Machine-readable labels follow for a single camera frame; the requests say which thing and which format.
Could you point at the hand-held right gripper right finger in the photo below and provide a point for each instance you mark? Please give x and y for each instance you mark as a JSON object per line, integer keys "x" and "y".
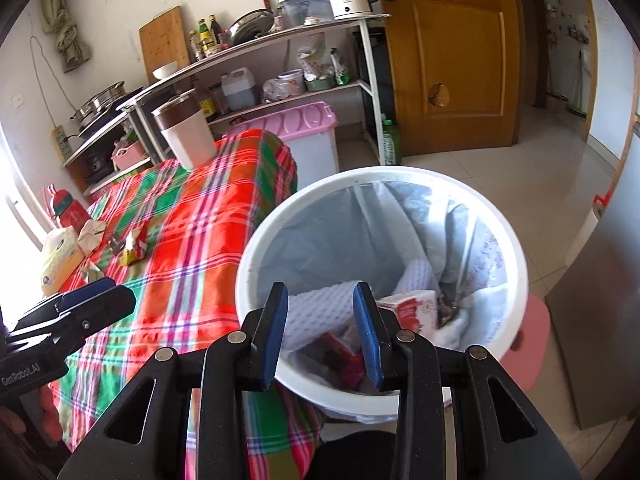
{"x": 371, "y": 345}

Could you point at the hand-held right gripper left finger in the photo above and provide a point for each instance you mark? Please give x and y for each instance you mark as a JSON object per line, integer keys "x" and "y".
{"x": 272, "y": 342}

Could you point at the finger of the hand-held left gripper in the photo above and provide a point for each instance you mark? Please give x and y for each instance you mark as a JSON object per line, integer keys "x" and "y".
{"x": 105, "y": 307}
{"x": 87, "y": 292}

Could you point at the large white foam net sleeve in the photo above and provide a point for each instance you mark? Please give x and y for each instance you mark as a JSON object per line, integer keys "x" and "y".
{"x": 325, "y": 310}

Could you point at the white plastic bin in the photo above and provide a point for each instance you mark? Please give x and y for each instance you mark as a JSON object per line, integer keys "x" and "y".
{"x": 260, "y": 240}

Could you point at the yellow tissue pack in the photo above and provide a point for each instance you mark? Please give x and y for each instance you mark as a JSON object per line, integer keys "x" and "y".
{"x": 60, "y": 262}

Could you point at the crumpled white paper bag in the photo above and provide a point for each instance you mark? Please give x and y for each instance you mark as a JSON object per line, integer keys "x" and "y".
{"x": 92, "y": 239}

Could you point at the small brown packet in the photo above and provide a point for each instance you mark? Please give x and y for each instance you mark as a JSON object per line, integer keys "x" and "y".
{"x": 117, "y": 245}

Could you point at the red water bottle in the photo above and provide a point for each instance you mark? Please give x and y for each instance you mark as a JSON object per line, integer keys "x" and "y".
{"x": 70, "y": 212}

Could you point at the window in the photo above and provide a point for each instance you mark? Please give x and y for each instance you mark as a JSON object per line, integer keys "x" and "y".
{"x": 17, "y": 195}

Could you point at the grey bin liner bag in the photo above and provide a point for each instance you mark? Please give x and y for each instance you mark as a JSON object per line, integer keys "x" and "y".
{"x": 350, "y": 220}

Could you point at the pink plastic basket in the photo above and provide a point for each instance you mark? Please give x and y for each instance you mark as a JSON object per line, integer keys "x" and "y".
{"x": 127, "y": 156}

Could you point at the white power strip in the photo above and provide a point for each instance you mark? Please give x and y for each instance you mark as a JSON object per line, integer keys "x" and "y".
{"x": 60, "y": 141}

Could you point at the low white stove shelf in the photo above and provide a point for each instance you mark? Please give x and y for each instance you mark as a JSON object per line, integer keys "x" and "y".
{"x": 95, "y": 132}

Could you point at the pink plastic stool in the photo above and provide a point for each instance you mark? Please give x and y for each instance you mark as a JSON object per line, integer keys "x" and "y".
{"x": 535, "y": 340}

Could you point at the white brown tumbler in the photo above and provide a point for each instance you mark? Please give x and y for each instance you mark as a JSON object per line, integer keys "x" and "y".
{"x": 187, "y": 135}

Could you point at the black induction cooker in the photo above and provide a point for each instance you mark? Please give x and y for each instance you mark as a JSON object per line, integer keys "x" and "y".
{"x": 120, "y": 107}

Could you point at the steel steamer pot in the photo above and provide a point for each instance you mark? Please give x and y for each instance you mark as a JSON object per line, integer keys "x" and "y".
{"x": 97, "y": 102}

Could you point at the pink lid storage box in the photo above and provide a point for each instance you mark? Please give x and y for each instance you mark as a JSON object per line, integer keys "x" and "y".
{"x": 295, "y": 125}

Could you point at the grey cabinet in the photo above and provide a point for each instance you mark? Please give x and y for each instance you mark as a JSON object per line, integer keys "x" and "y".
{"x": 600, "y": 320}

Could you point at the white bowl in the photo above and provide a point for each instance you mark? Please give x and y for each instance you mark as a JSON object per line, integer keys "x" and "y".
{"x": 165, "y": 71}

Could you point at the crumpled clear plastic bag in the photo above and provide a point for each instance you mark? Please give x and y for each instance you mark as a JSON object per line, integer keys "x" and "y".
{"x": 272, "y": 91}

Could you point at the dark liquid jug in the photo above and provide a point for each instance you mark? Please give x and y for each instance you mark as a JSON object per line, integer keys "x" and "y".
{"x": 239, "y": 90}

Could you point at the hanging grey cloth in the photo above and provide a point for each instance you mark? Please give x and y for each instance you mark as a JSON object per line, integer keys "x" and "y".
{"x": 67, "y": 35}

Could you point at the white plastic tub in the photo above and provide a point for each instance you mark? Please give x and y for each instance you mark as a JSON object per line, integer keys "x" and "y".
{"x": 292, "y": 81}

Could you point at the wooden cutting board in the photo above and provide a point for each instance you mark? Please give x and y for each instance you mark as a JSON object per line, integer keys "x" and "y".
{"x": 162, "y": 40}

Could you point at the small sauce jar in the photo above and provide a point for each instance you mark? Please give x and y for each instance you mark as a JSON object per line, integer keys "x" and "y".
{"x": 194, "y": 47}

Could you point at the green label sauce bottle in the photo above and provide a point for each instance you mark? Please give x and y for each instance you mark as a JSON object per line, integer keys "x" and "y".
{"x": 206, "y": 40}

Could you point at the green bowl with packets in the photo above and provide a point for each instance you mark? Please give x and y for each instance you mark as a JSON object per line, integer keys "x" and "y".
{"x": 320, "y": 67}

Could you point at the red lid jar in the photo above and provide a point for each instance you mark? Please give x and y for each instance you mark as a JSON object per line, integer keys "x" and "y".
{"x": 225, "y": 40}

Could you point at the dark sauce bottle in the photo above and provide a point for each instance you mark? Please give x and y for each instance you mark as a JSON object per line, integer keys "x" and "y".
{"x": 216, "y": 35}

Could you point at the wooden door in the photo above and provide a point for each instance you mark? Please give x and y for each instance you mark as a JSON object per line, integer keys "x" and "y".
{"x": 450, "y": 50}

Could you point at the white curved shelf unit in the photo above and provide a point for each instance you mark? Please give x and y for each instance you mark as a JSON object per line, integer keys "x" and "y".
{"x": 280, "y": 34}

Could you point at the steel pan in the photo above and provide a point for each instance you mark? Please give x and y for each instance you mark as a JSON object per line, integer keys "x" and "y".
{"x": 250, "y": 25}

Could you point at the mop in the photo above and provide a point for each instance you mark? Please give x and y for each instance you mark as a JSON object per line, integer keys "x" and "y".
{"x": 577, "y": 90}

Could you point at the clear plastic storage container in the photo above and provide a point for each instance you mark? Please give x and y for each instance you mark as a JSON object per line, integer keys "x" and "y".
{"x": 305, "y": 7}

